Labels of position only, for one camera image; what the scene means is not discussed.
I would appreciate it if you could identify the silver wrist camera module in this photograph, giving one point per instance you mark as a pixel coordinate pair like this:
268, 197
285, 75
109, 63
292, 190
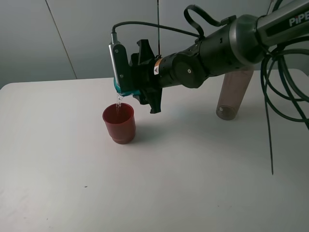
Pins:
120, 64

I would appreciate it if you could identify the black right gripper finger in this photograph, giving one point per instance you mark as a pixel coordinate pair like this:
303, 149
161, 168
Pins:
151, 97
145, 51

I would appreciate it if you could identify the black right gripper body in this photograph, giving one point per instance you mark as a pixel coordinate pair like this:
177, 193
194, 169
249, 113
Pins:
141, 76

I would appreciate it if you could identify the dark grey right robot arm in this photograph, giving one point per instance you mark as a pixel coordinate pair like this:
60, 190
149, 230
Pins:
220, 47

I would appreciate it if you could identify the red plastic cup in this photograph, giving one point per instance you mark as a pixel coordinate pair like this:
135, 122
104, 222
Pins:
120, 123

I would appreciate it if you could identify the smoky transparent water bottle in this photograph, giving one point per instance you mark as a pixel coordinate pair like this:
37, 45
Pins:
232, 92

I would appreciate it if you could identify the teal transparent plastic cup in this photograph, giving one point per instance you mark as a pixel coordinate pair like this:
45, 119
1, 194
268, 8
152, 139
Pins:
124, 94

